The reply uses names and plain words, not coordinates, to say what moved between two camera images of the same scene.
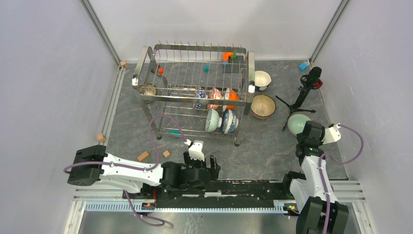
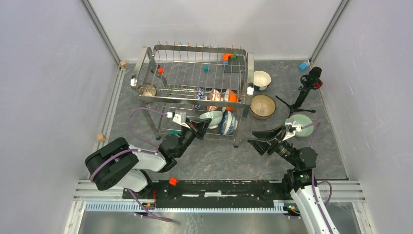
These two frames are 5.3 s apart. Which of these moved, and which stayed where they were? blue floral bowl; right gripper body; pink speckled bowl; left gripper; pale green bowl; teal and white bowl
Moved: left gripper; right gripper body
Stayed: pale green bowl; teal and white bowl; pink speckled bowl; blue floral bowl
